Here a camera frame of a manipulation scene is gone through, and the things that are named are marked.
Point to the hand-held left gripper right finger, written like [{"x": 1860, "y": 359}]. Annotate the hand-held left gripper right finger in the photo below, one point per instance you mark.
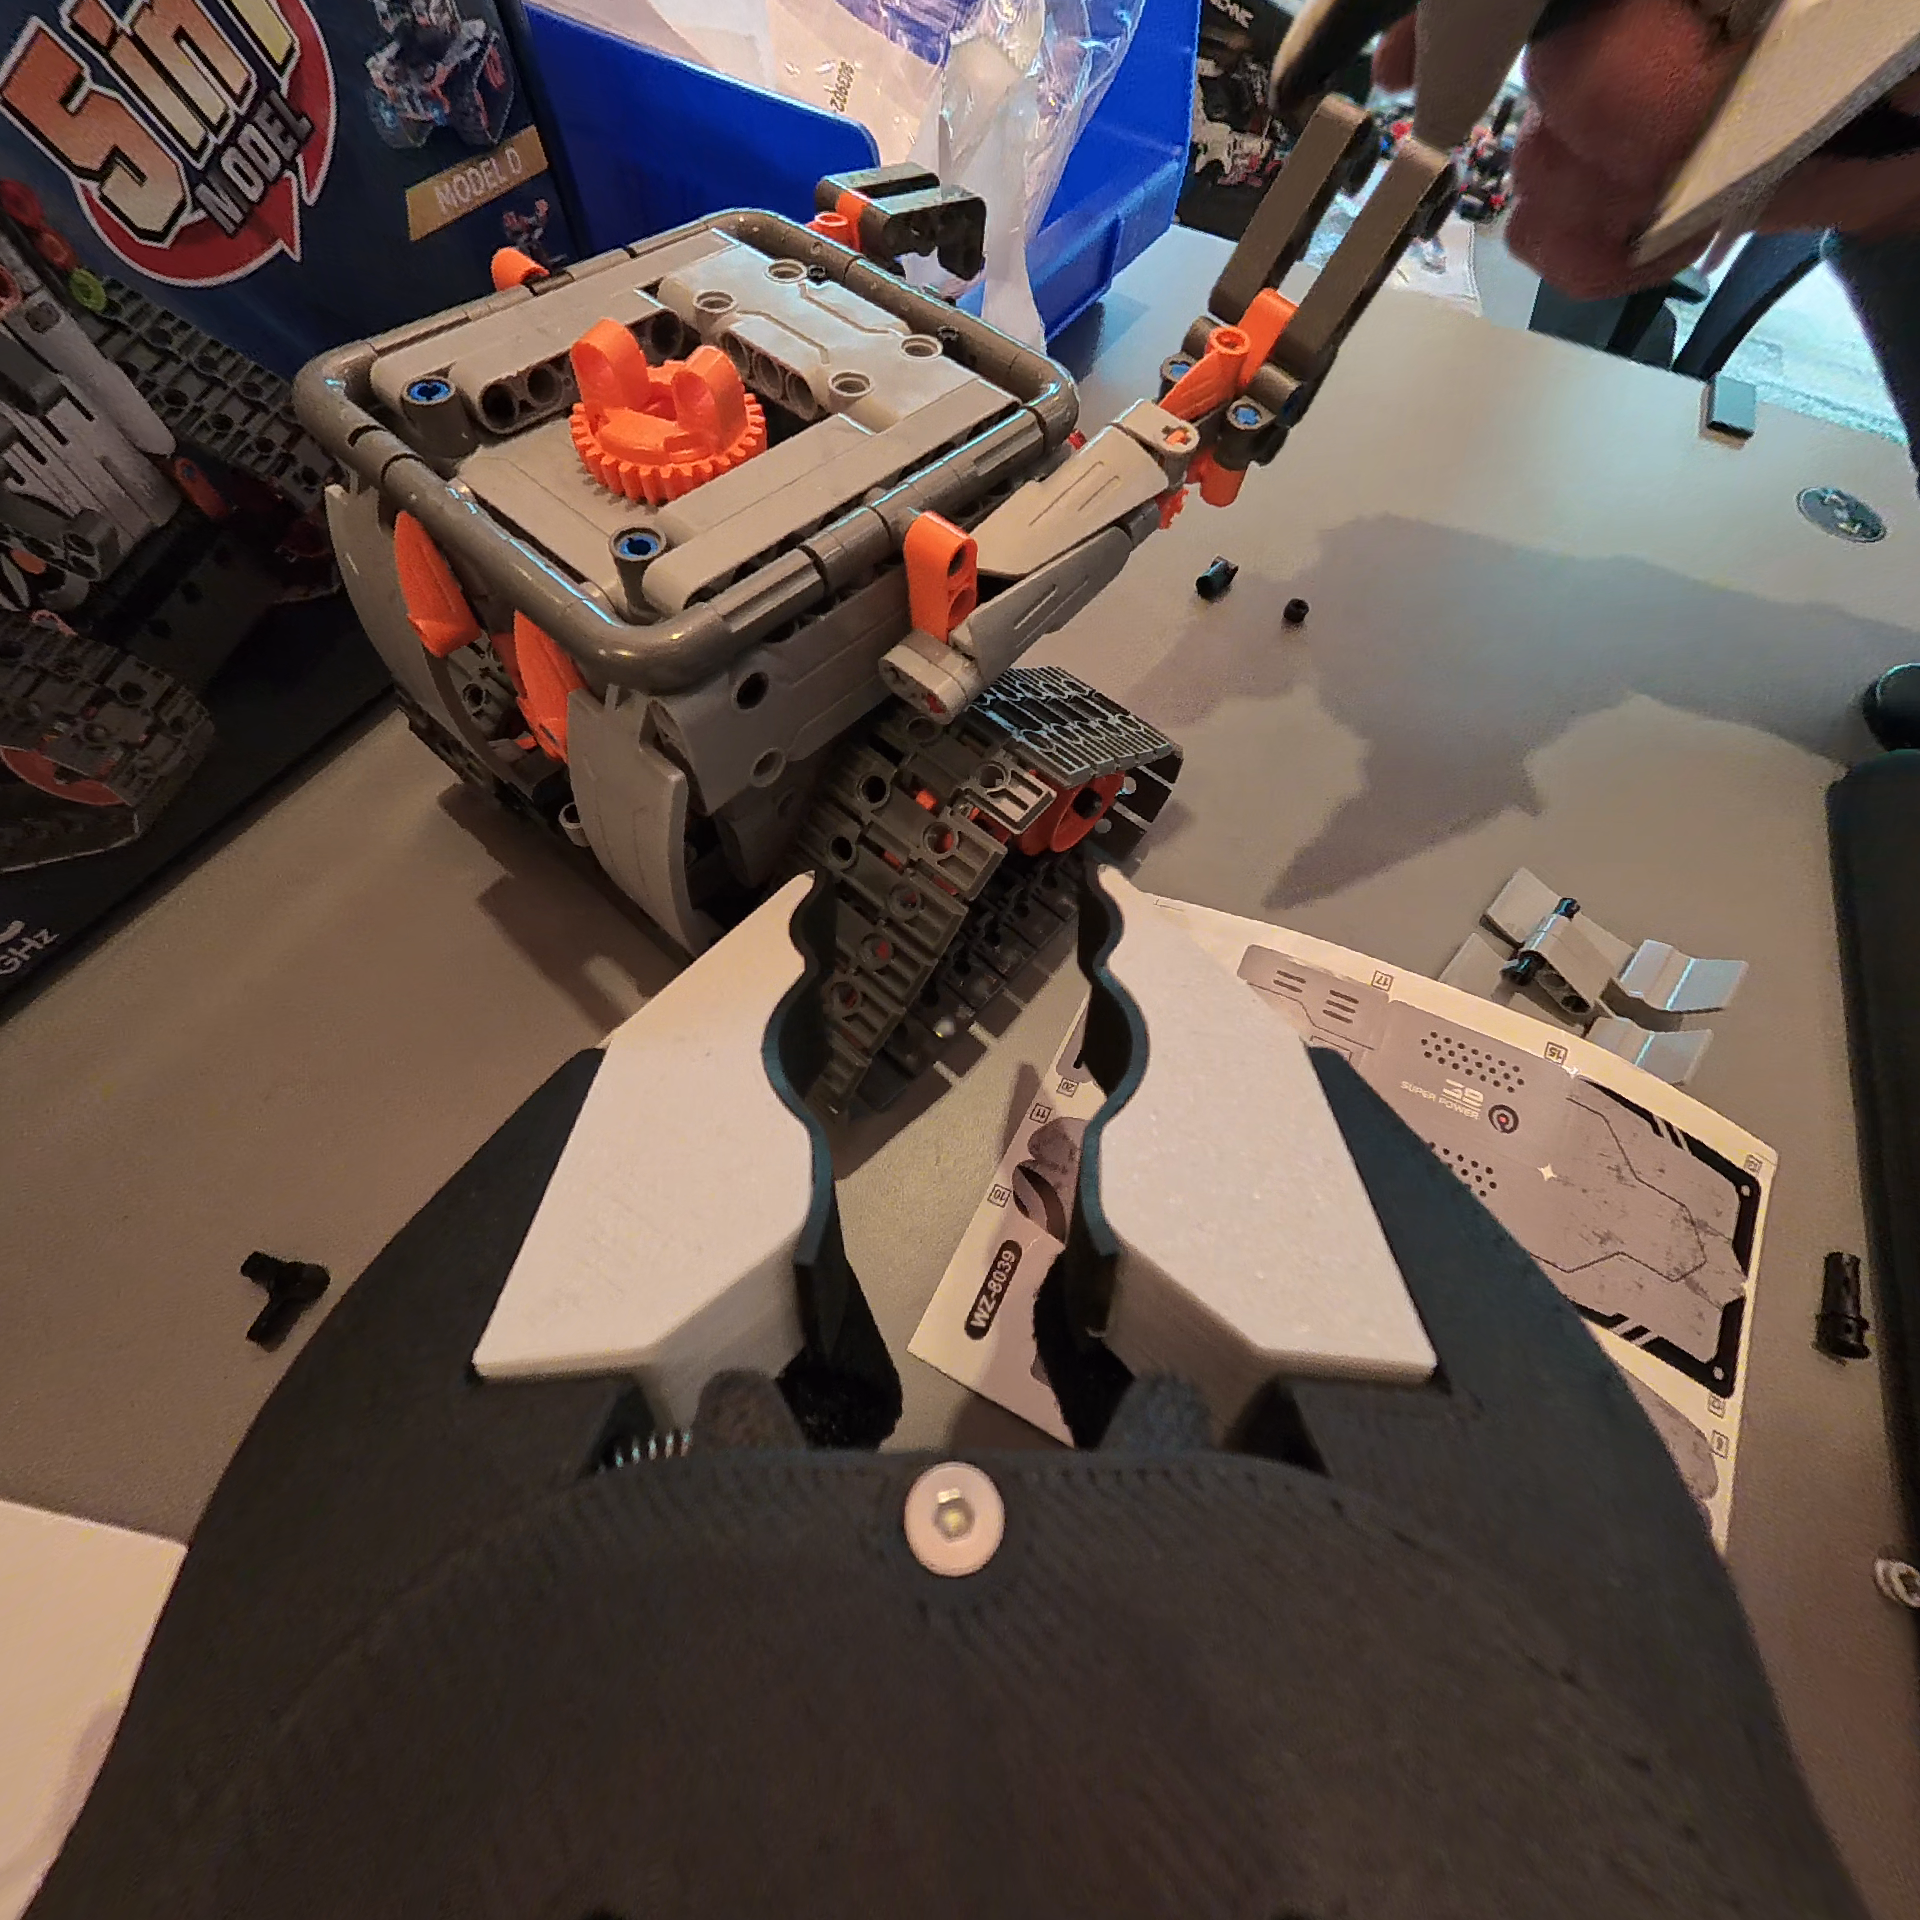
[{"x": 1275, "y": 1200}]

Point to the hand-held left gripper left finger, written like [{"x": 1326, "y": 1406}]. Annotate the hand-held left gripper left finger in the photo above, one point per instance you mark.
[{"x": 660, "y": 1200}]

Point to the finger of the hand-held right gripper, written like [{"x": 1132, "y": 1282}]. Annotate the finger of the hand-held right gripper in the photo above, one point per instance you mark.
[
  {"x": 1468, "y": 66},
  {"x": 1785, "y": 106}
]

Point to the robot sticker sheet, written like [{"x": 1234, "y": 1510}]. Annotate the robot sticker sheet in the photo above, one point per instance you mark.
[{"x": 1621, "y": 1200}]

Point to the grey plastic panel assembly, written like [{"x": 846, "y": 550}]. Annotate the grey plastic panel assembly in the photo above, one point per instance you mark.
[{"x": 1604, "y": 974}]

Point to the grey orange tracked toy robot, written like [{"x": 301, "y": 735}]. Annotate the grey orange tracked toy robot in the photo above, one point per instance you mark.
[{"x": 749, "y": 511}]

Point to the person's right forearm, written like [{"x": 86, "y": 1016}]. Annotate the person's right forearm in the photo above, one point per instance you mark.
[{"x": 1881, "y": 330}]

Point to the person's right hand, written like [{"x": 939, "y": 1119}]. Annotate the person's right hand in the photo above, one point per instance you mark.
[{"x": 1589, "y": 166}]

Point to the pile of toy bricks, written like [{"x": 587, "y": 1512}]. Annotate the pile of toy bricks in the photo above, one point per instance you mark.
[{"x": 1476, "y": 159}]

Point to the black car model box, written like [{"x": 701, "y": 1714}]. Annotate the black car model box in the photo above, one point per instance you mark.
[{"x": 1243, "y": 90}]

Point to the black office chair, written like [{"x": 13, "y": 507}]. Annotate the black office chair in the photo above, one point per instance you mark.
[{"x": 1739, "y": 301}]

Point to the clear plastic bag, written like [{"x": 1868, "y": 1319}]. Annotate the clear plastic bag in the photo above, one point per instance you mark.
[{"x": 1036, "y": 136}]

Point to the small black block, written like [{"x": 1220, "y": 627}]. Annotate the small black block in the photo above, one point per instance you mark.
[{"x": 1730, "y": 407}]

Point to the black angled connector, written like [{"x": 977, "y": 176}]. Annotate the black angled connector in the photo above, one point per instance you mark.
[{"x": 281, "y": 1288}]

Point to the black plastic pin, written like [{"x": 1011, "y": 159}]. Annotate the black plastic pin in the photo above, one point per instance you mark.
[{"x": 1843, "y": 1306}]

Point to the black smooth armrest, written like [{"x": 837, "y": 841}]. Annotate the black smooth armrest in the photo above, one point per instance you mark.
[{"x": 1892, "y": 702}]

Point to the blue storage bin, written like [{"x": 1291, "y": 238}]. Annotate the blue storage bin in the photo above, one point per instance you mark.
[{"x": 705, "y": 119}]

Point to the black perforated armrest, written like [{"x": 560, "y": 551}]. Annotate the black perforated armrest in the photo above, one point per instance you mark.
[{"x": 1881, "y": 930}]

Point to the blue robot kit box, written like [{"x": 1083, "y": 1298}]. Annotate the blue robot kit box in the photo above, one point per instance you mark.
[{"x": 181, "y": 149}]

